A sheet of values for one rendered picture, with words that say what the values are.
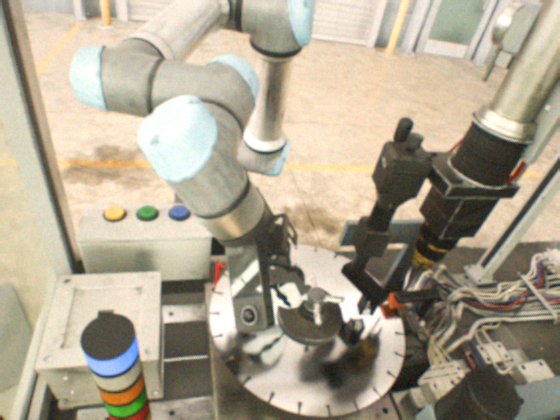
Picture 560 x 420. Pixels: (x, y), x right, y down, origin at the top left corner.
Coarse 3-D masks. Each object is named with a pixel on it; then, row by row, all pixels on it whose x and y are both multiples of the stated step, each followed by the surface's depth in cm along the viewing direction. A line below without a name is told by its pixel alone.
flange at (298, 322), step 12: (288, 312) 59; (300, 312) 58; (312, 312) 58; (324, 312) 58; (336, 312) 60; (288, 324) 57; (300, 324) 57; (312, 324) 57; (324, 324) 58; (336, 324) 58; (300, 336) 56; (312, 336) 56; (324, 336) 56
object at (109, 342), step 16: (96, 320) 31; (112, 320) 31; (128, 320) 31; (96, 336) 30; (112, 336) 30; (128, 336) 30; (96, 352) 29; (112, 352) 29; (128, 352) 30; (96, 368) 29; (112, 368) 30; (128, 368) 31
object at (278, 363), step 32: (320, 256) 71; (224, 288) 62; (352, 288) 66; (224, 320) 57; (352, 320) 61; (384, 320) 62; (224, 352) 53; (256, 352) 53; (288, 352) 54; (320, 352) 55; (352, 352) 56; (384, 352) 57; (256, 384) 50; (288, 384) 50; (320, 384) 51; (352, 384) 52; (384, 384) 52; (320, 416) 48
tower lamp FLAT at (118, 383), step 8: (136, 360) 32; (136, 368) 33; (96, 376) 31; (112, 376) 31; (120, 376) 31; (128, 376) 32; (136, 376) 33; (104, 384) 31; (112, 384) 31; (120, 384) 32; (128, 384) 33
